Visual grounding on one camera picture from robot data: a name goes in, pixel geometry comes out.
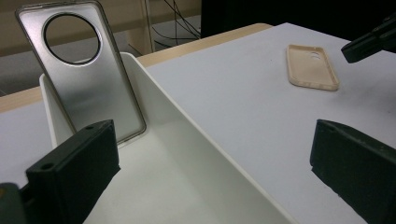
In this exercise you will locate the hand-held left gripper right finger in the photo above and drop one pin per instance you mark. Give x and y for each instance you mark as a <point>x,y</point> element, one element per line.
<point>358,168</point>

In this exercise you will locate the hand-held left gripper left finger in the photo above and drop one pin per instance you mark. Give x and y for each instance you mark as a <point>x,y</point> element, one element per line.
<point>71,174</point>

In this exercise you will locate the beige phone case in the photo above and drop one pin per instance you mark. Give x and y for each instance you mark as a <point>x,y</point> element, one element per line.
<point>311,68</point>

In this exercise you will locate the silver phone case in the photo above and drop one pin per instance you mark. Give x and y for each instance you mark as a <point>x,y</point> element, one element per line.
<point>93,93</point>

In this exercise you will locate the white plastic storage box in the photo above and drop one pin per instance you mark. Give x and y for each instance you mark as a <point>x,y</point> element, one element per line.
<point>174,161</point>

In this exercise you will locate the black curtain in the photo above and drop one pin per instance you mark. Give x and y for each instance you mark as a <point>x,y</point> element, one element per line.
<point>280,12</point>

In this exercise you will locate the wooden table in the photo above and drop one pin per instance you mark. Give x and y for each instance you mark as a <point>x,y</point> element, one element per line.
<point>186,48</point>

